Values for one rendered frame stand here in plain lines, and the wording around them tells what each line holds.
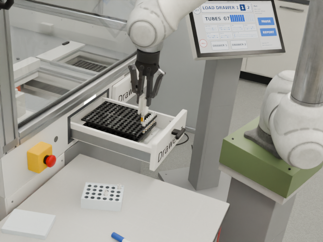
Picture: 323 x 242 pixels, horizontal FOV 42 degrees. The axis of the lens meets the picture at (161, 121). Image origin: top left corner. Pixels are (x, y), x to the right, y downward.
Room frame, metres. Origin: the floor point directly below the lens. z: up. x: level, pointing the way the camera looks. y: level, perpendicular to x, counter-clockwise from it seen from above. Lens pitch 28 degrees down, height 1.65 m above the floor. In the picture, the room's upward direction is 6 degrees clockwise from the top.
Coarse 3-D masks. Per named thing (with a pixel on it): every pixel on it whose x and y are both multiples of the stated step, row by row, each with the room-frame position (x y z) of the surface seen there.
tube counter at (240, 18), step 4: (224, 16) 2.14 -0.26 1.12; (228, 16) 2.15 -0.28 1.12; (232, 16) 2.15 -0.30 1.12; (236, 16) 2.17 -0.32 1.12; (240, 16) 2.17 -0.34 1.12; (244, 16) 2.18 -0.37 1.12; (248, 16) 2.19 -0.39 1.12; (252, 16) 2.20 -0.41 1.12; (224, 20) 2.12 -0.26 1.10; (228, 20) 2.13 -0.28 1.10; (232, 20) 2.14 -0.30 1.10; (236, 20) 2.15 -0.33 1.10; (240, 20) 2.16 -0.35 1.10; (244, 20) 2.17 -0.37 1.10; (248, 20) 2.18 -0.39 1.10; (252, 20) 2.19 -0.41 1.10
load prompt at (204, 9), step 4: (204, 4) 2.13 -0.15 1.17; (208, 4) 2.14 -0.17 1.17; (212, 4) 2.15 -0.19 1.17; (216, 4) 2.16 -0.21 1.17; (220, 4) 2.17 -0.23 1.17; (224, 4) 2.18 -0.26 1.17; (228, 4) 2.19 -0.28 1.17; (232, 4) 2.20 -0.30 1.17; (236, 4) 2.21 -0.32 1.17; (240, 4) 2.22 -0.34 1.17; (244, 4) 2.23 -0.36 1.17; (248, 4) 2.24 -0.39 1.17; (204, 8) 2.12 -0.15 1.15; (208, 8) 2.13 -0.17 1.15; (212, 8) 2.14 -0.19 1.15; (216, 8) 2.15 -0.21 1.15; (220, 8) 2.16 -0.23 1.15; (224, 8) 2.17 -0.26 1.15; (228, 8) 2.18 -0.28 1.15; (232, 8) 2.18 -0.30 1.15; (236, 8) 2.20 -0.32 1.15; (240, 8) 2.20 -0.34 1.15; (244, 8) 2.21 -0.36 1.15; (248, 8) 2.23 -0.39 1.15; (204, 12) 2.10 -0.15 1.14
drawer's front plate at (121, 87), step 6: (138, 72) 1.77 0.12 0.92; (126, 78) 1.67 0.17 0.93; (138, 78) 1.77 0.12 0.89; (120, 84) 1.61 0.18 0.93; (126, 84) 1.66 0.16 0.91; (144, 84) 1.84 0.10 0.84; (114, 90) 1.57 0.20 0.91; (120, 90) 1.61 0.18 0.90; (126, 90) 1.67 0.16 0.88; (114, 96) 1.57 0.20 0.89; (120, 96) 1.61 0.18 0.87; (126, 96) 1.67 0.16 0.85; (132, 96) 1.72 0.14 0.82
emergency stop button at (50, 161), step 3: (51, 156) 1.09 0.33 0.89; (54, 156) 1.10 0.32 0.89; (48, 159) 1.07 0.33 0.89; (51, 159) 1.08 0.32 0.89; (54, 159) 1.09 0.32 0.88; (48, 162) 1.07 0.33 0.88; (51, 162) 1.08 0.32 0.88; (54, 162) 1.09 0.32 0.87; (48, 165) 1.07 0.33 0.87; (51, 165) 1.08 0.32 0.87
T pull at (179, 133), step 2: (182, 128) 1.32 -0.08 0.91; (184, 128) 1.32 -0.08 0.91; (174, 130) 1.30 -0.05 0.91; (176, 130) 1.30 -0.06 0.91; (178, 130) 1.30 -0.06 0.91; (180, 130) 1.30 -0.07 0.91; (182, 130) 1.30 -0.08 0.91; (184, 130) 1.31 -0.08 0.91; (172, 132) 1.29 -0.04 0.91; (174, 132) 1.29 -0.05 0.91; (176, 132) 1.29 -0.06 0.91; (178, 132) 1.29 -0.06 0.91; (180, 132) 1.29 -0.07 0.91; (182, 132) 1.29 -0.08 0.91; (184, 132) 1.31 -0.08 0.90; (174, 134) 1.28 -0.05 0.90; (176, 134) 1.28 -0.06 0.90; (178, 134) 1.27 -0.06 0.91; (180, 134) 1.27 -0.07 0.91; (182, 134) 1.29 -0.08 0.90; (176, 136) 1.26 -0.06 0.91; (178, 136) 1.26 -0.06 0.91; (180, 136) 1.27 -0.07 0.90; (176, 138) 1.26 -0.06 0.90; (178, 138) 1.26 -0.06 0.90
